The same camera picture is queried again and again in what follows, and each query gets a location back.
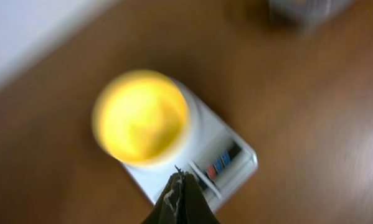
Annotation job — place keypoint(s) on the pale yellow bowl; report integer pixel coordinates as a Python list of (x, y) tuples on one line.
[(141, 118)]

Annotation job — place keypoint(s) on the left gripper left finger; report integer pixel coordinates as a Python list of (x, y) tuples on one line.
[(169, 209)]

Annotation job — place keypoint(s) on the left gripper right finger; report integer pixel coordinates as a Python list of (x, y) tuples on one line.
[(194, 208)]

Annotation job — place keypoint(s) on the white digital kitchen scale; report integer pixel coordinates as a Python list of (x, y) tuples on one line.
[(219, 159)]

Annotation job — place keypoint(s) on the clear plastic container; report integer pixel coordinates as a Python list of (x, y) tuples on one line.
[(306, 13)]

